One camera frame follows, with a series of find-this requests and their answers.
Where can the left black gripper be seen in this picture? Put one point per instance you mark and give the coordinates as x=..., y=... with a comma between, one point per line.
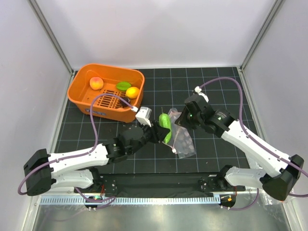
x=162, y=132

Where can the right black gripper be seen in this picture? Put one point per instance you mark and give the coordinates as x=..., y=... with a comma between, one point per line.
x=182, y=121

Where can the long green toy vegetable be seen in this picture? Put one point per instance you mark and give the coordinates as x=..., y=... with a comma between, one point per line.
x=165, y=122

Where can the pink dotted zip bag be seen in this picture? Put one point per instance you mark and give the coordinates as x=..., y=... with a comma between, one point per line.
x=180, y=141

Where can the yellow orange toy fruit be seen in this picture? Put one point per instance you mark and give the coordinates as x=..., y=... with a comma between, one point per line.
x=132, y=92

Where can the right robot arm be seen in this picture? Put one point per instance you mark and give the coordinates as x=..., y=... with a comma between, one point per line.
x=279, y=171

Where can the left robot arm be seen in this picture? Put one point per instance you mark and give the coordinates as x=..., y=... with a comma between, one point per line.
x=44, y=171

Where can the dark purple toy fruit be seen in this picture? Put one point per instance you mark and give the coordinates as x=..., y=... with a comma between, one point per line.
x=125, y=102

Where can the small green toy vegetable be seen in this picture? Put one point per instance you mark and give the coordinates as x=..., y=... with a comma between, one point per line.
x=123, y=85

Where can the black base bar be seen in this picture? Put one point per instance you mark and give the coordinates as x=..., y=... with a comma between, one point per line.
x=160, y=185

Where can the peach toy fruit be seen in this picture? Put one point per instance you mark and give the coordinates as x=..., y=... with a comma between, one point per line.
x=96, y=83

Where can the orange plastic basket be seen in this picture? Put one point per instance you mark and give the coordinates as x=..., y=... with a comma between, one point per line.
x=81, y=94

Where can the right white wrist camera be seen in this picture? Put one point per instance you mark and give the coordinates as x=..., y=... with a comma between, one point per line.
x=198, y=91

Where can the white slotted cable duct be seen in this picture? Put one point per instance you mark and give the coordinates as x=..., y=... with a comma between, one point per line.
x=78, y=200

